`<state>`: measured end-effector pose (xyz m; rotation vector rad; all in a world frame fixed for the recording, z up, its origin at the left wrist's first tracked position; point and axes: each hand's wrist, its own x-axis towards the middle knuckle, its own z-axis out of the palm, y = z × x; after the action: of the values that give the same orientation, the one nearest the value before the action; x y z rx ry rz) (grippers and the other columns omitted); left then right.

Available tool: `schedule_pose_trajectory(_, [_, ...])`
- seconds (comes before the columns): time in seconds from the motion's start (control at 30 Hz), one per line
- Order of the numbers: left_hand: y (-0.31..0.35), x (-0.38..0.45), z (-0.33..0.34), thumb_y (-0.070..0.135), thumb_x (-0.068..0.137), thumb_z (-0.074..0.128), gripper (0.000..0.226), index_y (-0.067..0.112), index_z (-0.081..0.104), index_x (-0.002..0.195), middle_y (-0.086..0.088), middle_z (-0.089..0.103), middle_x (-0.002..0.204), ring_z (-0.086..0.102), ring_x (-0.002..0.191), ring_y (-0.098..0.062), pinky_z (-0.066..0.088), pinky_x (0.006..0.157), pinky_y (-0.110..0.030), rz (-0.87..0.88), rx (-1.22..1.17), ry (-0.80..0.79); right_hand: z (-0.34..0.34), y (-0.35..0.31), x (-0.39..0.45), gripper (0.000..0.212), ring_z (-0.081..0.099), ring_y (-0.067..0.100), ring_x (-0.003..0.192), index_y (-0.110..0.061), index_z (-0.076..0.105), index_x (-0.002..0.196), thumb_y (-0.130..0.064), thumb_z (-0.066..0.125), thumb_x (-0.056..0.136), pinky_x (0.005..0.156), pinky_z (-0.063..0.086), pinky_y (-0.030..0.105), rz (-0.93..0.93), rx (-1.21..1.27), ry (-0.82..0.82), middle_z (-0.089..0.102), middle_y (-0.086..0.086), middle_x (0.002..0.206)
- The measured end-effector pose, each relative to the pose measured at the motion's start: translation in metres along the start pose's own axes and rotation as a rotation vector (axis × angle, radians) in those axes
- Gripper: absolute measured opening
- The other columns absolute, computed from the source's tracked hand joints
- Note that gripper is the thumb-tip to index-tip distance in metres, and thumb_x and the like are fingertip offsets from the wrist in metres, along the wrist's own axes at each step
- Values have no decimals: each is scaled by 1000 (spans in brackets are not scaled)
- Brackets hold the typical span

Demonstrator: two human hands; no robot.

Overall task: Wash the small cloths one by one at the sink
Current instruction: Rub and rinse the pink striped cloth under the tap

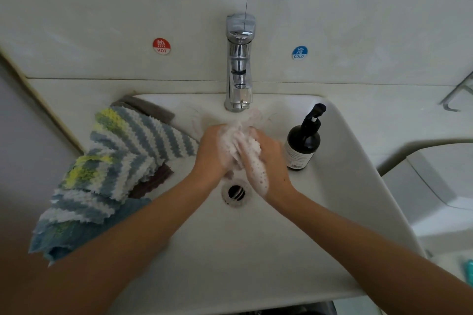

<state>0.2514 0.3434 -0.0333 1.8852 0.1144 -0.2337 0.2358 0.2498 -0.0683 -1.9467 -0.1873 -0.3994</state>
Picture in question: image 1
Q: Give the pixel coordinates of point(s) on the brown cloth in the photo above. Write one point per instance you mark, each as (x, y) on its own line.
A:
(148, 106)

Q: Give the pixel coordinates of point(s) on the pink white striped cloth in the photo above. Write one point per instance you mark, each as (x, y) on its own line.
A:
(247, 152)

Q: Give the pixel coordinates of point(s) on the white ceramic sink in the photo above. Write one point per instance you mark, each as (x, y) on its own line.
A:
(244, 259)

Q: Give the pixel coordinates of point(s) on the person's right hand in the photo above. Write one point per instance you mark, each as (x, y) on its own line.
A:
(272, 171)

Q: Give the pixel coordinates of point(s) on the person's left hand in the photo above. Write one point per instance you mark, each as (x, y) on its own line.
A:
(211, 154)

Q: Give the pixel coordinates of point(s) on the white toilet lid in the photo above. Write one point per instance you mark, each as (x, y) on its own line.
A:
(454, 274)

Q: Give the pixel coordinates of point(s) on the metal sink drain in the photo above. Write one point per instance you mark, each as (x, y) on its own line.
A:
(236, 193)

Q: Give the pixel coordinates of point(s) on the gray patterned trousers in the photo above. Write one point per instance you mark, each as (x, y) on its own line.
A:
(295, 309)

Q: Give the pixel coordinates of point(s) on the person's left forearm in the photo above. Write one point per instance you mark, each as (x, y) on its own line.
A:
(103, 259)

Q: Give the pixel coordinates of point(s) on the teal tube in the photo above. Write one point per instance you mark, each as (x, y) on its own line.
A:
(468, 271)

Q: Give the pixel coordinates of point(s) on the red round sticker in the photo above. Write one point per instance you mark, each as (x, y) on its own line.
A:
(161, 45)

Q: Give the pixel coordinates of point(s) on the metal wall shelf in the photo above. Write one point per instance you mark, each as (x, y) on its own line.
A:
(460, 93)

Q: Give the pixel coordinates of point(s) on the chrome faucet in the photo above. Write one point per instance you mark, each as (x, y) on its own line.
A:
(239, 60)

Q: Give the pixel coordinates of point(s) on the white toilet tank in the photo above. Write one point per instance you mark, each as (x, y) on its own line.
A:
(440, 189)

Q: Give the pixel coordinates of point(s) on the blue round sticker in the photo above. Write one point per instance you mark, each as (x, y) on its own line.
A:
(299, 53)

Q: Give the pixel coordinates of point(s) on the person's right forearm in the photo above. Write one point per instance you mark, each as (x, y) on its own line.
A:
(377, 259)

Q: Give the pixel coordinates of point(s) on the black pump soap bottle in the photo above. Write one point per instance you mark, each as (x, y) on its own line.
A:
(304, 147)

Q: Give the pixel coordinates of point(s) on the blue stained cloth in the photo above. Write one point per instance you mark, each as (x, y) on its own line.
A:
(66, 237)

